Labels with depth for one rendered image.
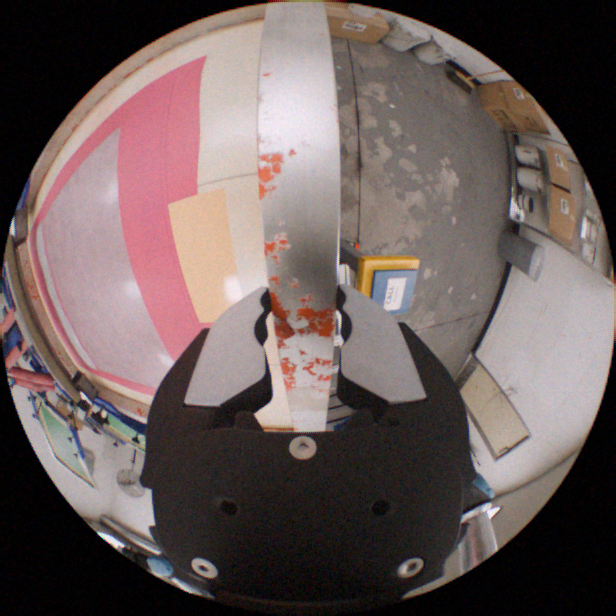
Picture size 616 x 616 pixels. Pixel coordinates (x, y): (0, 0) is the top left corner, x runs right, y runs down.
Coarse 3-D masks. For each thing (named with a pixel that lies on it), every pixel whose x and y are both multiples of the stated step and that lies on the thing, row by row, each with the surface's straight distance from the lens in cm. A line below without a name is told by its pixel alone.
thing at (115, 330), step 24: (144, 288) 21; (168, 288) 19; (72, 312) 44; (96, 312) 33; (120, 312) 26; (144, 312) 23; (168, 312) 20; (192, 312) 18; (96, 336) 39; (120, 336) 30; (144, 336) 26; (168, 336) 23; (192, 336) 21; (96, 360) 49; (120, 360) 37; (144, 360) 30; (168, 360) 26; (120, 384) 49; (144, 384) 38
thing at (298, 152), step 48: (144, 48) 26; (288, 48) 14; (96, 96) 32; (288, 96) 11; (336, 96) 11; (48, 144) 40; (288, 144) 10; (336, 144) 10; (288, 192) 10; (336, 192) 10; (288, 240) 10; (336, 240) 10; (288, 288) 11; (336, 288) 11; (48, 336) 75; (288, 336) 13; (96, 384) 68; (288, 384) 16
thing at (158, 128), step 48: (144, 96) 23; (192, 96) 18; (96, 144) 27; (144, 144) 19; (192, 144) 16; (48, 192) 45; (96, 192) 25; (144, 192) 18; (192, 192) 15; (48, 240) 45; (96, 240) 25; (144, 240) 19; (96, 288) 29
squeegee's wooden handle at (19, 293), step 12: (12, 240) 55; (12, 252) 54; (12, 264) 54; (12, 276) 54; (12, 288) 54; (24, 300) 53; (24, 312) 53; (36, 324) 57; (36, 336) 54; (48, 348) 57; (48, 360) 55; (60, 372) 56; (60, 384) 57; (72, 384) 58; (72, 396) 58
